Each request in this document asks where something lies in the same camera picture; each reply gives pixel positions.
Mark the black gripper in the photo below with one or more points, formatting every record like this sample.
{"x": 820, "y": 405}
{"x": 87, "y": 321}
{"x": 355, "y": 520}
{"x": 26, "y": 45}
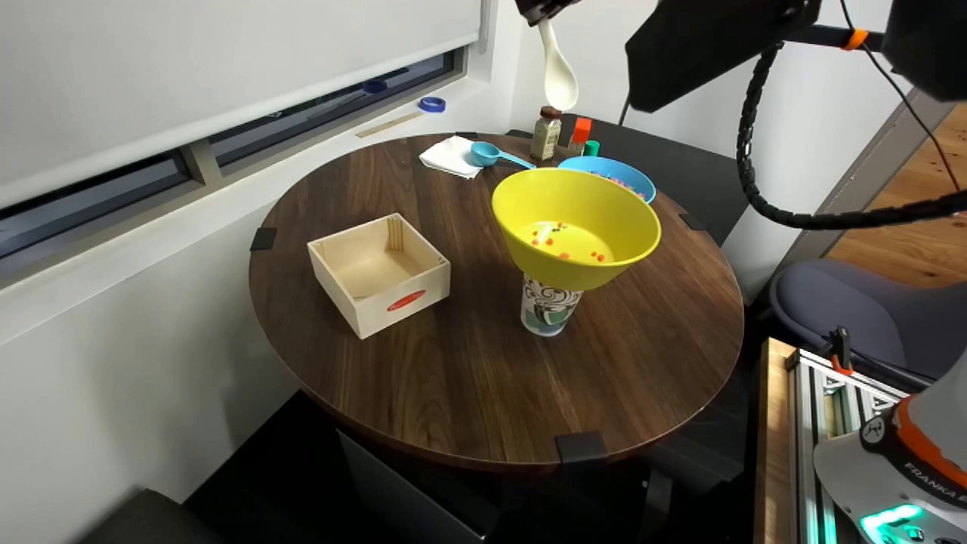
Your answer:
{"x": 543, "y": 9}

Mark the white plastic spoon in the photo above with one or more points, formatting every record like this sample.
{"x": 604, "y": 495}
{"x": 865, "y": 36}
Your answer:
{"x": 561, "y": 82}

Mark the yellow plastic bowl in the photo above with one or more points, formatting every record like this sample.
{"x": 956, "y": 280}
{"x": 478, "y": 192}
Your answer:
{"x": 571, "y": 231}

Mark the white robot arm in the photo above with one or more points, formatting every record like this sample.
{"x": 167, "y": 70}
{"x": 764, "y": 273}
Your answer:
{"x": 688, "y": 43}

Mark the blue bowl of coloured beads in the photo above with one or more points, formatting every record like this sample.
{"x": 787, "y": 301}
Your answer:
{"x": 614, "y": 170}

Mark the spice jar brown lid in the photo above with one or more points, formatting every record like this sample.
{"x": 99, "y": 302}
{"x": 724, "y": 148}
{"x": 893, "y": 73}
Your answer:
{"x": 546, "y": 138}

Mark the orange block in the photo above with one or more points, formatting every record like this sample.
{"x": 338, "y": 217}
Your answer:
{"x": 581, "y": 132}

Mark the blue tape roll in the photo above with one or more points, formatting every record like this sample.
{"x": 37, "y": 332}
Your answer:
{"x": 431, "y": 103}

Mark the blue measuring scoop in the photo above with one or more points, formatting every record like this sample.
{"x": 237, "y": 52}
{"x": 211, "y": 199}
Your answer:
{"x": 490, "y": 156}

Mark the small wooden box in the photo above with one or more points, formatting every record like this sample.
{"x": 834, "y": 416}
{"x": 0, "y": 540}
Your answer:
{"x": 380, "y": 273}

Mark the black table clamp pad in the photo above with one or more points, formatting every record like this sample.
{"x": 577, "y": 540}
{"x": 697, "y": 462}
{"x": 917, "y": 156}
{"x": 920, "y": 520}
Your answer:
{"x": 581, "y": 447}

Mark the metal equipment rack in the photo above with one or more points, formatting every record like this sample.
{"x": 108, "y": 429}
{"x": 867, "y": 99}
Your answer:
{"x": 801, "y": 404}

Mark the grey office chair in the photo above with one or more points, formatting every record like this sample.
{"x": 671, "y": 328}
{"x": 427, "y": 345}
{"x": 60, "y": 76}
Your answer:
{"x": 893, "y": 331}

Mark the grey orange device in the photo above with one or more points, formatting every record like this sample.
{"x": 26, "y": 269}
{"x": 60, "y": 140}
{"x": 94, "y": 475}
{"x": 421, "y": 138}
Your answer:
{"x": 902, "y": 479}

